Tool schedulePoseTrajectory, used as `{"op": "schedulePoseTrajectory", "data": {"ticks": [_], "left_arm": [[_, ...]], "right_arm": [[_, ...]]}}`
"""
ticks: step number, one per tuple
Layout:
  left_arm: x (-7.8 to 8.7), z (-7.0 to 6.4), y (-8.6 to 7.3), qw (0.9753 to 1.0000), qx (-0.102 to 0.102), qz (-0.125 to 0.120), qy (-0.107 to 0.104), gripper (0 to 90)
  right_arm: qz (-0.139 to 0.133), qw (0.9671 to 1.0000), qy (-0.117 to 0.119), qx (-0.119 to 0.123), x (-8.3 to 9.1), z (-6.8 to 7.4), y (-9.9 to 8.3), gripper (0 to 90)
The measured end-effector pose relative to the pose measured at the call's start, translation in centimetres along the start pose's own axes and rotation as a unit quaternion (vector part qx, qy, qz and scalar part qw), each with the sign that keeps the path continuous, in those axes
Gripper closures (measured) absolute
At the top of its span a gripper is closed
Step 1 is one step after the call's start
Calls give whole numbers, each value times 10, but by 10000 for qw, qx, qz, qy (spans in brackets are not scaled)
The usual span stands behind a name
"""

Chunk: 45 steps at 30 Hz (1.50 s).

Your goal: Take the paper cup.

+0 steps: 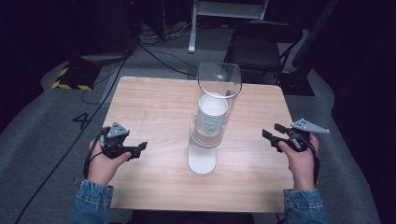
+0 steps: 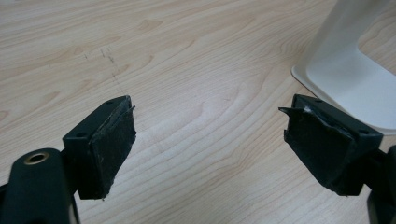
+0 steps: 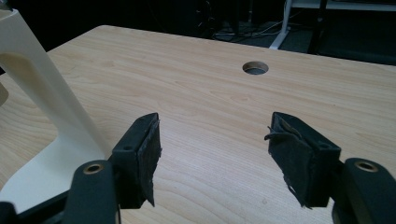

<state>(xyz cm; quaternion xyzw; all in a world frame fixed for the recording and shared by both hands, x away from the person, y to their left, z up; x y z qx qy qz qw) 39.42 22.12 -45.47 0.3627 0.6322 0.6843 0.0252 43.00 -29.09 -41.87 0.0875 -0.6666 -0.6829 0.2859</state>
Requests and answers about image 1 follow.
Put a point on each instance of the black chair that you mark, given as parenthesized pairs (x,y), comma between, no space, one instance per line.
(258,46)

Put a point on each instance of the person's right hand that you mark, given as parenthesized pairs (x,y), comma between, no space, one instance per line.
(302,168)

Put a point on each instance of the white metal stand frame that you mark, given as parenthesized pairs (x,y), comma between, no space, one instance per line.
(193,34)

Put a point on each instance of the clear tube cup dispenser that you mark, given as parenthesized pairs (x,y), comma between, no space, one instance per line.
(202,158)

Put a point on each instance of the black slanted stand with base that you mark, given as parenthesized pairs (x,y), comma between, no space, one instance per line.
(300,77)

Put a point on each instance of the stack of white paper cups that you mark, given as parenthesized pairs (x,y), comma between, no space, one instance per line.
(212,116)

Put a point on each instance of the black yellow striped base plate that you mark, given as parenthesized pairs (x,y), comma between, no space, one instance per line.
(73,77)

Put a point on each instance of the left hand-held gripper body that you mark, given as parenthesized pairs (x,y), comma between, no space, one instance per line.
(113,141)

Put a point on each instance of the person's left hand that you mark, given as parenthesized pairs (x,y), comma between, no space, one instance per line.
(101,168)

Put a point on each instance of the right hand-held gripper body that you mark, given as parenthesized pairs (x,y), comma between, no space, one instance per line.
(300,137)

